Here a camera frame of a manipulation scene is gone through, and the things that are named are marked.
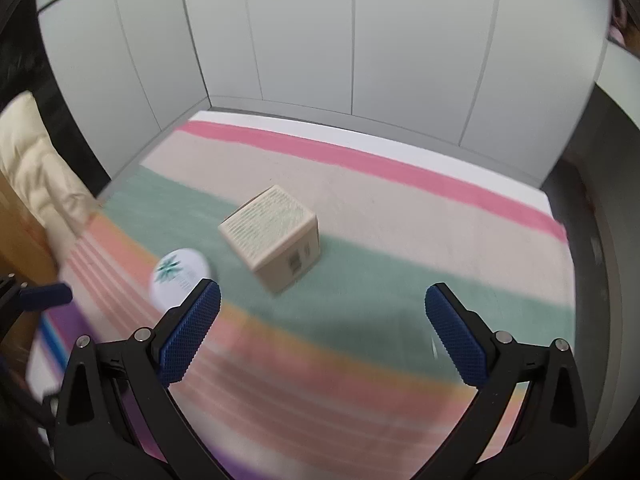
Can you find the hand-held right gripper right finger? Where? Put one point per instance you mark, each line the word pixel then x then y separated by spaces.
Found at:
pixel 455 340

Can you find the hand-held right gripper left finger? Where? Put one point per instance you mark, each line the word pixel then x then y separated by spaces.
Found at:
pixel 192 330

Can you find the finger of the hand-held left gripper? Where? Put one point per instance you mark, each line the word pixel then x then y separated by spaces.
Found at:
pixel 47 294

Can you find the round white tin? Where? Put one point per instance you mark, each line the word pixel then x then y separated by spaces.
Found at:
pixel 175 272

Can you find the brown cardboard box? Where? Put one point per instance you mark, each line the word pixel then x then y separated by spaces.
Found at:
pixel 20 230

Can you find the beige cube box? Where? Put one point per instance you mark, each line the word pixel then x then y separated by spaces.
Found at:
pixel 270 240

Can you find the striped colourful cloth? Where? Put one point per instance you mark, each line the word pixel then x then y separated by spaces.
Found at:
pixel 400 240

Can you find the cream padded chair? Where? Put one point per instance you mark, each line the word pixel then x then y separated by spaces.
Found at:
pixel 35 160

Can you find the white low table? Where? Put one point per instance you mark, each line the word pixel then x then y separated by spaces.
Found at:
pixel 350 135

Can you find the pink plush toy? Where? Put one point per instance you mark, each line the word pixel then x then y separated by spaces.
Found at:
pixel 619 22

